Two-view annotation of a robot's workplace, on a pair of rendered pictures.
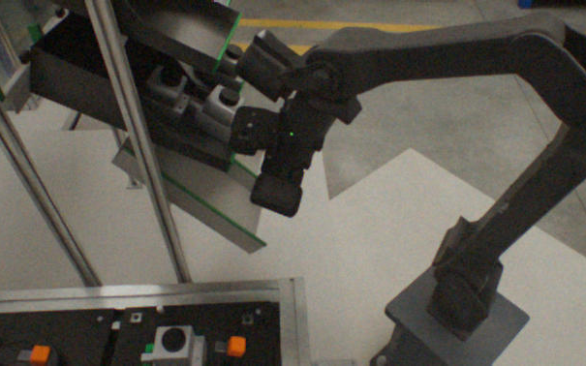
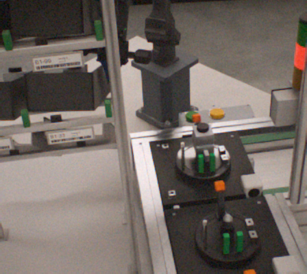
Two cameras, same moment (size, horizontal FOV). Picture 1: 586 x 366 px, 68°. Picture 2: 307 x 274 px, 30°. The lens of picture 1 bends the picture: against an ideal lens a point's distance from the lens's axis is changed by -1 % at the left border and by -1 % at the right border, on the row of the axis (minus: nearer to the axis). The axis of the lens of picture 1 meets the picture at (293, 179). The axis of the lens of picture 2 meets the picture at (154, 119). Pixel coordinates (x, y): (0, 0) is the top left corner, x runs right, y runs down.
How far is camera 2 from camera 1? 1.35 m
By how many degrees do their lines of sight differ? 67
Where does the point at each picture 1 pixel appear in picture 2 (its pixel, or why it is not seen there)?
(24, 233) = not seen: outside the picture
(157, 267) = (103, 244)
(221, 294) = (145, 166)
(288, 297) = (144, 138)
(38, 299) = (161, 262)
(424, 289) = (153, 67)
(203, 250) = (85, 219)
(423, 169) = not seen: hidden behind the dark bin
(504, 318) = not seen: hidden behind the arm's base
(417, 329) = (175, 69)
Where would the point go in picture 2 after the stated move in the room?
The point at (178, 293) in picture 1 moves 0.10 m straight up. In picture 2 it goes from (146, 187) to (144, 155)
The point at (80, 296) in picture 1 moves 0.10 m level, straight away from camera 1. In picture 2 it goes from (155, 236) to (124, 264)
